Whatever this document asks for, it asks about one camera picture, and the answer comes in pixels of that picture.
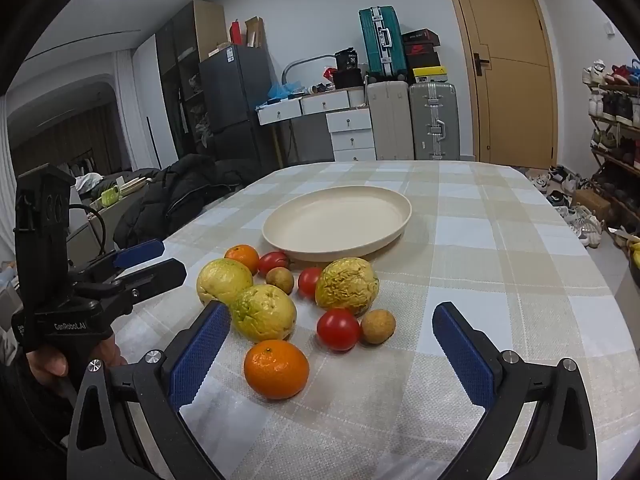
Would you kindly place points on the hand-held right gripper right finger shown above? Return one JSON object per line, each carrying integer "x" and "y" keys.
{"x": 465, "y": 355}

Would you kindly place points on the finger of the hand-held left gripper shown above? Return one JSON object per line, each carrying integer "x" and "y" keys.
{"x": 140, "y": 252}
{"x": 160, "y": 272}

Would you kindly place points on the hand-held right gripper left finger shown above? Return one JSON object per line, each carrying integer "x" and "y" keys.
{"x": 200, "y": 355}

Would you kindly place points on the smooth yellow guava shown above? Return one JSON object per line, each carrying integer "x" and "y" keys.
{"x": 222, "y": 280}

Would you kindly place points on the green-patched yellow guava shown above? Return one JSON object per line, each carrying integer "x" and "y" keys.
{"x": 262, "y": 312}

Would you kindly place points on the orange mandarin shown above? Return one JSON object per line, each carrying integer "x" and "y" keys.
{"x": 242, "y": 256}
{"x": 275, "y": 370}

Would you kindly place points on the brown longan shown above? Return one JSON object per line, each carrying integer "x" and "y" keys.
{"x": 280, "y": 280}
{"x": 378, "y": 326}

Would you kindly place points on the red tomato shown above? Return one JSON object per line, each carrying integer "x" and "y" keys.
{"x": 272, "y": 261}
{"x": 309, "y": 282}
{"x": 339, "y": 330}

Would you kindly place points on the wrinkled yellow guava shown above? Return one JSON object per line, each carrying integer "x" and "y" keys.
{"x": 347, "y": 285}

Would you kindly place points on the cream round plate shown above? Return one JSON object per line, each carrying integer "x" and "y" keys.
{"x": 335, "y": 225}

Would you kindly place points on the person's left hand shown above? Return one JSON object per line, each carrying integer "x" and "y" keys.
{"x": 47, "y": 366}

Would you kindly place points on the black padded jacket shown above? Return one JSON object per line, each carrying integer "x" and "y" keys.
{"x": 175, "y": 200}

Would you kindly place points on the green cup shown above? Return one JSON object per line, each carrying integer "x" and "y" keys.
{"x": 110, "y": 196}

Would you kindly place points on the beige checked tablecloth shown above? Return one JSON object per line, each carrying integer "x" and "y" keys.
{"x": 475, "y": 260}

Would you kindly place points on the scattered white sneakers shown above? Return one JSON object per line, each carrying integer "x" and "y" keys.
{"x": 575, "y": 215}

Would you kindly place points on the dark grey fridge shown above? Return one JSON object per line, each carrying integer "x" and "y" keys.
{"x": 235, "y": 90}

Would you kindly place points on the small cardboard box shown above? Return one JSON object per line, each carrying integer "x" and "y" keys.
{"x": 592, "y": 206}

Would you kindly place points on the yellow bananas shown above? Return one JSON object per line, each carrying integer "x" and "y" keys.
{"x": 635, "y": 255}

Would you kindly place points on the white desk with drawers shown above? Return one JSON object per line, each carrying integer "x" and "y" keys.
{"x": 280, "y": 110}

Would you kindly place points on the blue plastic bag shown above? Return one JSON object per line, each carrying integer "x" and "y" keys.
{"x": 281, "y": 91}

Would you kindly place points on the dark open shelf cabinet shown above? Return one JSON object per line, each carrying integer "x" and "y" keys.
{"x": 185, "y": 35}

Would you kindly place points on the white drawer unit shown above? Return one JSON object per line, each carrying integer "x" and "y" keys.
{"x": 352, "y": 135}

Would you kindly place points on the silver suitcase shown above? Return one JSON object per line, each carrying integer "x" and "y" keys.
{"x": 434, "y": 120}

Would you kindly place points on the beige suitcase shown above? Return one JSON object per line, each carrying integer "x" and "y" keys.
{"x": 387, "y": 120}

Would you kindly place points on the brown cardboard box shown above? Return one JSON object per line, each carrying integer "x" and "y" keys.
{"x": 255, "y": 32}

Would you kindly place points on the grey arched lamp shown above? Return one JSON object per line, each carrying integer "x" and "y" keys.
{"x": 300, "y": 61}

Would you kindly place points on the tan wooden door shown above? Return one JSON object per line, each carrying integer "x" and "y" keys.
{"x": 505, "y": 105}

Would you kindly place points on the red bag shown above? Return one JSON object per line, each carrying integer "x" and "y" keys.
{"x": 328, "y": 74}

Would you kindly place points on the black storage box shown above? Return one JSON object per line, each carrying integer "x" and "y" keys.
{"x": 347, "y": 79}

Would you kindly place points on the wooden shoe rack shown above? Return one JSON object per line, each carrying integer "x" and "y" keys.
{"x": 607, "y": 122}

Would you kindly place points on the yellow and white box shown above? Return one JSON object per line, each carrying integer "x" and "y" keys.
{"x": 429, "y": 75}

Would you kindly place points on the black paper bag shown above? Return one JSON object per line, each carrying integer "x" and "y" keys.
{"x": 347, "y": 59}

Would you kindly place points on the rows of assorted shoes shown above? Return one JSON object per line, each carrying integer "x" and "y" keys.
{"x": 615, "y": 105}

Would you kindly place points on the plain black shoe box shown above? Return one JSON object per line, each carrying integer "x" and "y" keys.
{"x": 425, "y": 61}

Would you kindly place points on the black red-logo shoe box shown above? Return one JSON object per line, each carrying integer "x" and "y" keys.
{"x": 422, "y": 49}

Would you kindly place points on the teal suitcase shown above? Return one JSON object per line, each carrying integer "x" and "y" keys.
{"x": 380, "y": 40}

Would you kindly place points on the white wall switch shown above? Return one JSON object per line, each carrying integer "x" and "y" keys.
{"x": 608, "y": 28}

